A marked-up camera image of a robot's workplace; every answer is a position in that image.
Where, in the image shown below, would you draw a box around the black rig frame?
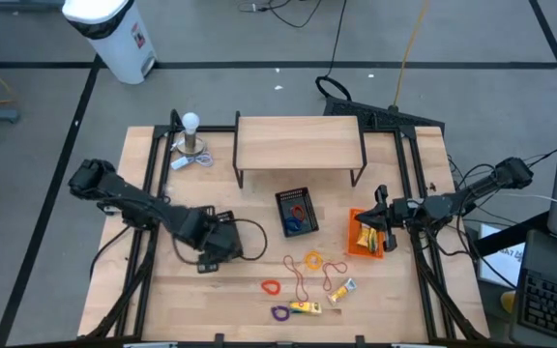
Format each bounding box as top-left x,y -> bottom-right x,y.
78,123 -> 491,342

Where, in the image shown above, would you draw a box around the yellow cable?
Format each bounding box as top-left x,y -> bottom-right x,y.
392,0 -> 430,108

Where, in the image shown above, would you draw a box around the white trash bin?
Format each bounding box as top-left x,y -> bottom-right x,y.
61,0 -> 160,86

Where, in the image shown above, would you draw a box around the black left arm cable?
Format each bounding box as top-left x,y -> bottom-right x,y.
170,217 -> 269,266

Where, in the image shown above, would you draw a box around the black desk bar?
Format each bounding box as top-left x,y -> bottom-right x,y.
471,211 -> 550,258

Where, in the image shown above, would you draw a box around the black perforated panel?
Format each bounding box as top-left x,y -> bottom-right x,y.
323,95 -> 447,131

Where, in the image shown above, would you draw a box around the white paper sheet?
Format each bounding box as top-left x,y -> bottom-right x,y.
476,222 -> 526,290

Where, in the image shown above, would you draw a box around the open laptop with keyboard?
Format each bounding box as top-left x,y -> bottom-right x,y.
509,228 -> 557,348

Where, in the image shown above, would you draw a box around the grey floor object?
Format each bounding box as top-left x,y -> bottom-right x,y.
0,0 -> 67,13

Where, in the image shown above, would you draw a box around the thin black cable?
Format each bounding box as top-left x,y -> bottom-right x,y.
314,0 -> 353,102

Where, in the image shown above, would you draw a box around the orange plastic mesh basket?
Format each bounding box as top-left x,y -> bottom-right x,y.
345,207 -> 386,260

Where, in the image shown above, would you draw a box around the wooden shelf riser black legs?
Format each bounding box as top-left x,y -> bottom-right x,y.
232,110 -> 368,189

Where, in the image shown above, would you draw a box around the white bulb table lamp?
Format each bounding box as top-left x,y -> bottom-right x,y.
176,111 -> 207,157

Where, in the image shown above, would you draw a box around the small yellow object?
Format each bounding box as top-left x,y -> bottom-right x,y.
499,289 -> 517,314

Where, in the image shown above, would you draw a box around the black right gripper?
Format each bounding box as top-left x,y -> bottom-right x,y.
355,184 -> 425,252

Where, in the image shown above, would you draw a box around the white lamp cord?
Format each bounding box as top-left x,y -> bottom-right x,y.
168,150 -> 216,172

